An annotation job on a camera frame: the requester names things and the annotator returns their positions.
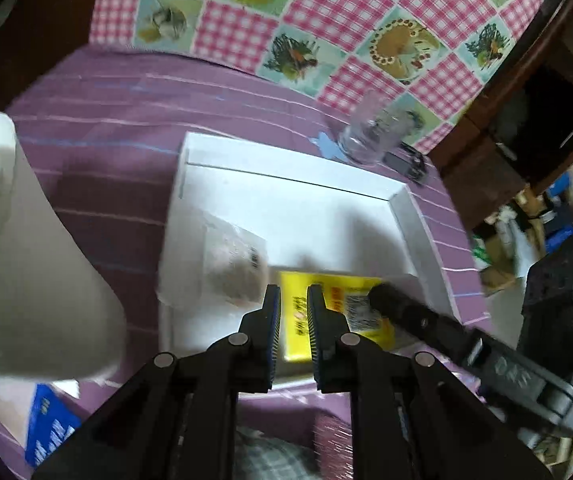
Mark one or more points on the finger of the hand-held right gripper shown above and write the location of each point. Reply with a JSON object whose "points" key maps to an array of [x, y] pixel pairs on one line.
{"points": [[416, 317]]}

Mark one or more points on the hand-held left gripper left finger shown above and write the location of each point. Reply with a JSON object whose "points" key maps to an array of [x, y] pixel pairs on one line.
{"points": [[271, 340]]}

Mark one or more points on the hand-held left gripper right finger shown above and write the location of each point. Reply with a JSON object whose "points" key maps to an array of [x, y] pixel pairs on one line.
{"points": [[316, 340]]}

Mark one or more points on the yellow packet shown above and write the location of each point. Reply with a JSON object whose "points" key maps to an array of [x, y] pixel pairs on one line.
{"points": [[339, 310]]}

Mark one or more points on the clear plastic packet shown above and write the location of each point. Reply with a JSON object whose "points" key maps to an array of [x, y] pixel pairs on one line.
{"points": [[234, 265]]}

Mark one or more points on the white cardboard box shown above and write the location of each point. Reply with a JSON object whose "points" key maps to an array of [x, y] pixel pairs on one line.
{"points": [[291, 210]]}

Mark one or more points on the green and white carton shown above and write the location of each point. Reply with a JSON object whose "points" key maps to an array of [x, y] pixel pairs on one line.
{"points": [[481, 257]]}

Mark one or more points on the grey plaid cloth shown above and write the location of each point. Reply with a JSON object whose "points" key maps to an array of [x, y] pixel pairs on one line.
{"points": [[271, 452]]}

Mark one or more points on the small black device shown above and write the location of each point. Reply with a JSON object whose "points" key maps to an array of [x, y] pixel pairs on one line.
{"points": [[409, 162]]}

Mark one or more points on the dark wooden cabinet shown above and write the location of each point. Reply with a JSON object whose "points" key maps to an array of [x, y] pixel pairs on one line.
{"points": [[521, 125]]}

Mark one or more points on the clear glass cup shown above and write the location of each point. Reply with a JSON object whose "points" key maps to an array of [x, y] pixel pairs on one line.
{"points": [[374, 130]]}

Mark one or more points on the blue packet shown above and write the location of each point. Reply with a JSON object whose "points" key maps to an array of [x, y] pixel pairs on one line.
{"points": [[49, 425]]}

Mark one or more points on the pink checkered printed cloth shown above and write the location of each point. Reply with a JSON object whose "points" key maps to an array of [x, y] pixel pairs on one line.
{"points": [[326, 25]]}

